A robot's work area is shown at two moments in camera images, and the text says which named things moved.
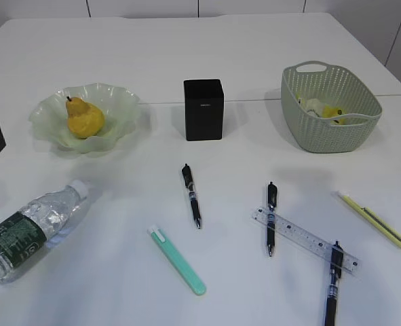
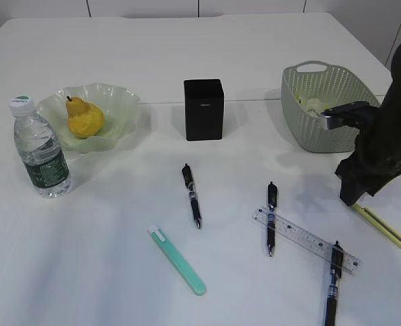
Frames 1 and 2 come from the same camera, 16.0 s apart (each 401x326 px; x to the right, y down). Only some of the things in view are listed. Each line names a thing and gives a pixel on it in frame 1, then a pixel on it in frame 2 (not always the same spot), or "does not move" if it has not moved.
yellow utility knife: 376,221 does not move
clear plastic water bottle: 9,244 -> 38,144
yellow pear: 84,119 does not move
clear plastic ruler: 310,241 does not move
